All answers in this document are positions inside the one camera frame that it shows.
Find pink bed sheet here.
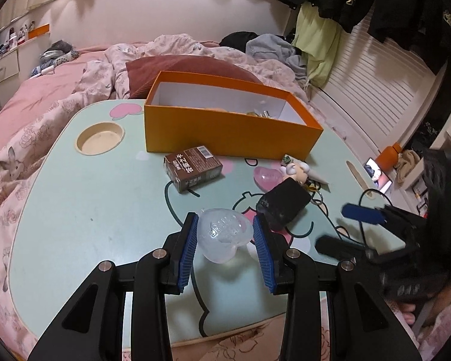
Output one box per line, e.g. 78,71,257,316
0,47,109,140

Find white figurine keychain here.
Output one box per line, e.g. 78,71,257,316
282,154,331,205

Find pink heart-shaped case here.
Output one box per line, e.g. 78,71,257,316
253,166,284,192

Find orange cardboard box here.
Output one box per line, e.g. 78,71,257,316
143,71,324,162

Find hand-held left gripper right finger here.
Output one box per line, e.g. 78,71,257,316
252,214,423,361

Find small orange box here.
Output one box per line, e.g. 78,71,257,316
27,23,50,40

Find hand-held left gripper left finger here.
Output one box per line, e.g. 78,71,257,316
27,211,201,361

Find brown drink carton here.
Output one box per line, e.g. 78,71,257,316
163,146,224,194

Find black cable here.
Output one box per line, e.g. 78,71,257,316
359,189,389,249

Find person's right hand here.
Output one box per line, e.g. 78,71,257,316
394,301,418,326

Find black pouch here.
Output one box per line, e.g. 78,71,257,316
256,178,312,231

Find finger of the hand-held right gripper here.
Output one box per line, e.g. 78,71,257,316
341,203,427,241
315,235,414,264

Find beige cloth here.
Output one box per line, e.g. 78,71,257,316
394,150,422,187

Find white padded headboard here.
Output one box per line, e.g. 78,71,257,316
26,0,301,51

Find maroon corduroy pillow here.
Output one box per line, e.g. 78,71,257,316
125,56,264,100

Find grey hoodie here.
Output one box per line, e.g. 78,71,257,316
246,34,309,79

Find black garment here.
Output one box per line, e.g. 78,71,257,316
220,31,260,50

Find blue and white clothes pile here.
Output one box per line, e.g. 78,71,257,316
30,40,79,78

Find mint cartoon lap table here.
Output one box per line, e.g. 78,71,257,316
8,100,399,350

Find cluster of small bottles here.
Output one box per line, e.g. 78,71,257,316
0,20,36,51

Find white nightstand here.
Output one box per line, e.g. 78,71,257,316
0,51,21,87

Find orange bottle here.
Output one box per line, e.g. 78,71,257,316
376,143,403,170

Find clear heart-shaped case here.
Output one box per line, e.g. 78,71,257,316
197,208,257,263

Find smartphone with lit screen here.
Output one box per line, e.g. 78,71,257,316
364,157,393,192

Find pink floral duvet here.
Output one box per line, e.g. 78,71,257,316
0,34,451,361

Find light green hanging garment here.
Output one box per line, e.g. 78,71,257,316
292,2,342,91

